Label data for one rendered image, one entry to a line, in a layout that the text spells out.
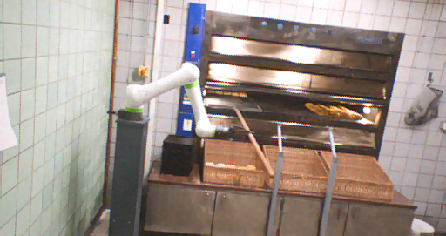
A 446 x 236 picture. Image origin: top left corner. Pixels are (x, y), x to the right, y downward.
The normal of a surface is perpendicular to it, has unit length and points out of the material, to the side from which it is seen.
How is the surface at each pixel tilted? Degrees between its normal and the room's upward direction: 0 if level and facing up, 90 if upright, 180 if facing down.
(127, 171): 90
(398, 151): 90
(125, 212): 90
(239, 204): 90
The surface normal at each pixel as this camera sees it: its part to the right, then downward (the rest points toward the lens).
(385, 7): 0.05, 0.18
